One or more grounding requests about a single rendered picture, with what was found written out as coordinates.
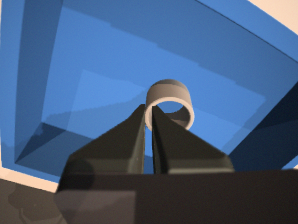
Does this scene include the blue open box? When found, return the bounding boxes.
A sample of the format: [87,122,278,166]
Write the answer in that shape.
[0,0,298,184]

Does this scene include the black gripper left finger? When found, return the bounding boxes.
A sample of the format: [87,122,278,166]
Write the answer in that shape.
[61,104,145,176]

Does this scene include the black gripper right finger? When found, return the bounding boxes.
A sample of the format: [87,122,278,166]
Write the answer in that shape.
[152,105,235,174]

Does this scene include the grey metal bushing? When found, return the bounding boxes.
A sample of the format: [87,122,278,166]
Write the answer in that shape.
[145,79,194,132]

